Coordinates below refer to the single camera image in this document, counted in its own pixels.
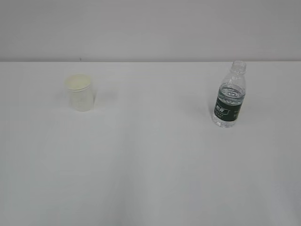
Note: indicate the white paper cup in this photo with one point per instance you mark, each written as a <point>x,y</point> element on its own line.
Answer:
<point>79,88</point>

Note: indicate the clear green-label water bottle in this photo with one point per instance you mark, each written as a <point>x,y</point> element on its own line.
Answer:
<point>231,94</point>

